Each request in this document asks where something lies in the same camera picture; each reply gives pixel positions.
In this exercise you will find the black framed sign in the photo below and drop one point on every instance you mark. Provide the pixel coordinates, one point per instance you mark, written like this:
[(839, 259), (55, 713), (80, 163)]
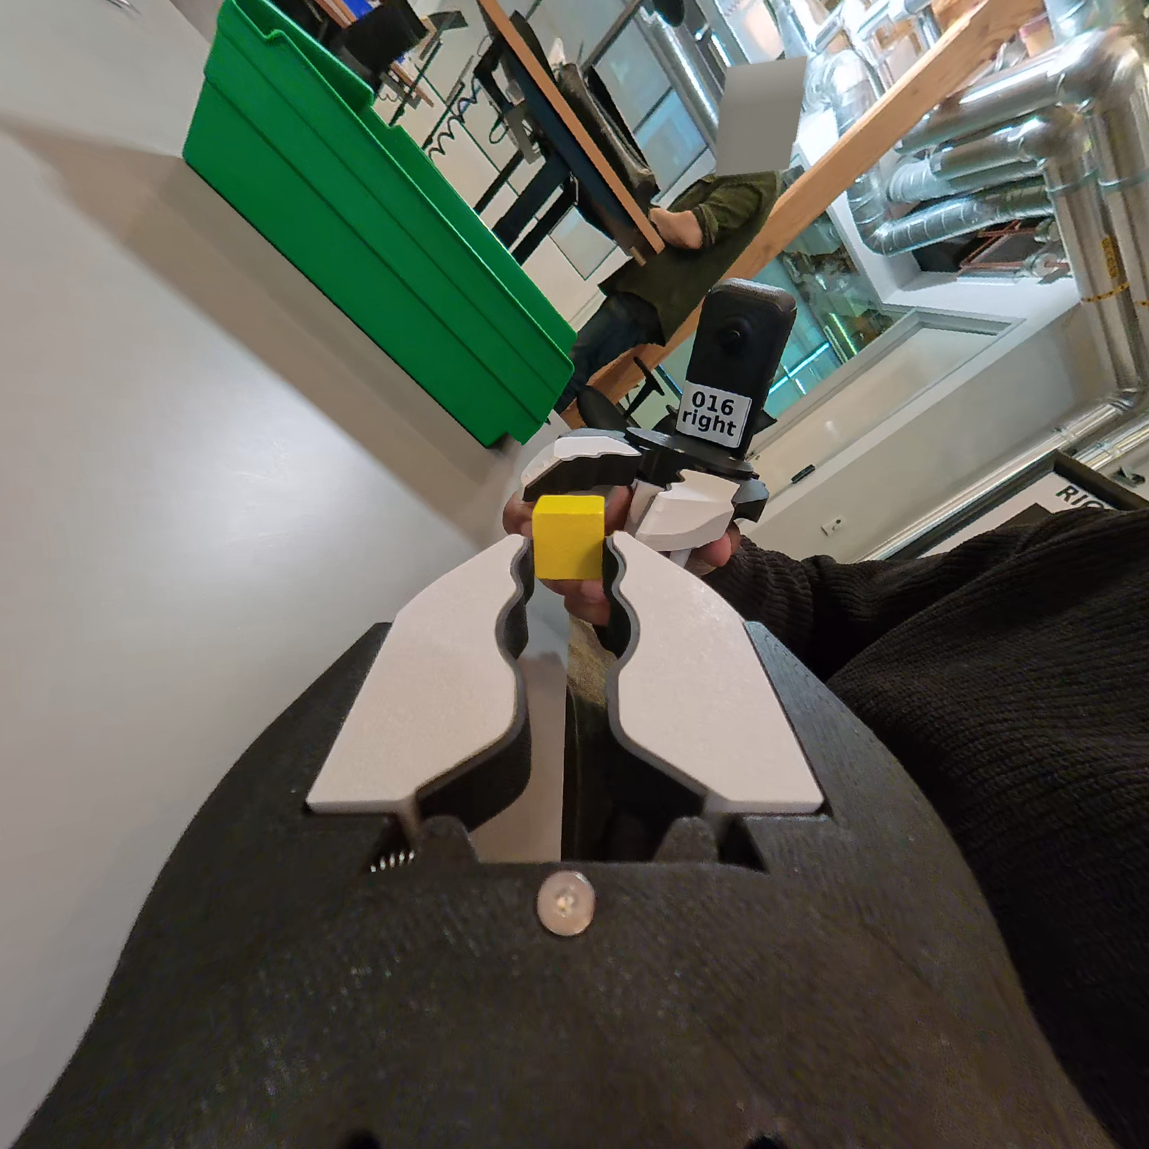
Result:
[(1098, 489)]

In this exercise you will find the person's right forearm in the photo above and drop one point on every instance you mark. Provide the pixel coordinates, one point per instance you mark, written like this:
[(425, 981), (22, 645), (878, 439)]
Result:
[(990, 720)]

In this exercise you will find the wooden beam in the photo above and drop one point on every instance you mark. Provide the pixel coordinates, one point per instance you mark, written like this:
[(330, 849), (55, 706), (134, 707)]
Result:
[(880, 137)]

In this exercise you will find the grey desk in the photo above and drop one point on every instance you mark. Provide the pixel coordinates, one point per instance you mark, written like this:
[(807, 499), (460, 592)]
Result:
[(180, 558)]

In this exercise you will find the wooden top table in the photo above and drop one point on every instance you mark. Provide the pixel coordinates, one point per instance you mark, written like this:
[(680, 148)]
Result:
[(584, 153)]

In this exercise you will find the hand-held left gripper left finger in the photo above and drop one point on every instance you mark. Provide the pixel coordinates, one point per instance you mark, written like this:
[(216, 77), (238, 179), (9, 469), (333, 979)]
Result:
[(428, 703)]

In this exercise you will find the green plastic bin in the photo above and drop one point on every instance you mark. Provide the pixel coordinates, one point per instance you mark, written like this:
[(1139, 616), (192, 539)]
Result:
[(377, 233)]

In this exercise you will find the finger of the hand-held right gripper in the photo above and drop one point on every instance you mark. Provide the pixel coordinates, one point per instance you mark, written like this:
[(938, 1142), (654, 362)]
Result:
[(680, 511), (591, 442)]

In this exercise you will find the person's right hand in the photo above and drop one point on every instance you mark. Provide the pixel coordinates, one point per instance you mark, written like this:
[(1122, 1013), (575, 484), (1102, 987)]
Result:
[(587, 599)]

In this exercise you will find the black office chair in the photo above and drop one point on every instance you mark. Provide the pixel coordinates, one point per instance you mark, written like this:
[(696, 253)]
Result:
[(615, 397)]

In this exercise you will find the yellow wooden cube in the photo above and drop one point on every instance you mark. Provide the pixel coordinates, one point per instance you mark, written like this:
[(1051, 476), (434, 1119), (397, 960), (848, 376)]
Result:
[(569, 539)]

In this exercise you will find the silver ventilation ducts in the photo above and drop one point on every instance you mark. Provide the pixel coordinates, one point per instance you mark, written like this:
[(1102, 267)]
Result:
[(1005, 137)]

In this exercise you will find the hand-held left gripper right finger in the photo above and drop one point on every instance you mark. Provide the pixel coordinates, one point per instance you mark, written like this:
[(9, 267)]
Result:
[(710, 703)]

